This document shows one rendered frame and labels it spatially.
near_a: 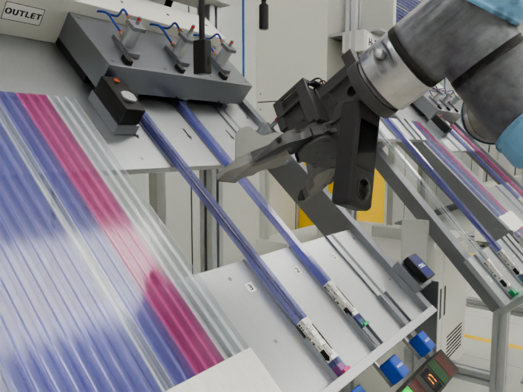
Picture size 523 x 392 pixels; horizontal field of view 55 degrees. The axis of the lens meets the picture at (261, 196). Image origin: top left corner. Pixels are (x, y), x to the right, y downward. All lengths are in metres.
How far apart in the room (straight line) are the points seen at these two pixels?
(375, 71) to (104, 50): 0.44
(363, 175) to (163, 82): 0.43
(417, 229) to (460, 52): 0.70
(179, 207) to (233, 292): 2.49
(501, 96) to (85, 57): 0.59
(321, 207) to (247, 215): 2.67
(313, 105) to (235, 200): 2.94
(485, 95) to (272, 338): 0.35
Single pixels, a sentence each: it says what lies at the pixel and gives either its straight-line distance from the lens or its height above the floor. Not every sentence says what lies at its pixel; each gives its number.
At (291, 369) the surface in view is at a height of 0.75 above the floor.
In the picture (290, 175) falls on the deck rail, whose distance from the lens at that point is 0.99.
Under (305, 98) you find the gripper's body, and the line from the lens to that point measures 0.58.
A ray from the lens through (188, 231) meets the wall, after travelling 3.18.
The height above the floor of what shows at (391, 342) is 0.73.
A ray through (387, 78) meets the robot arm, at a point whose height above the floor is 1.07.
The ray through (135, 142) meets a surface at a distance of 0.76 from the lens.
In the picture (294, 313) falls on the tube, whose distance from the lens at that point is 0.65.
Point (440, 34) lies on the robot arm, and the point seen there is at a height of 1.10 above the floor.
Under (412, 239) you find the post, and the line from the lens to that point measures 1.18.
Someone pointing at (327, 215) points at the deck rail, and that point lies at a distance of 0.95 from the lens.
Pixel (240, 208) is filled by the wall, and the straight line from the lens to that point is 3.54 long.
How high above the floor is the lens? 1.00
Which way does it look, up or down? 6 degrees down
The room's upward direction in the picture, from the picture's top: straight up
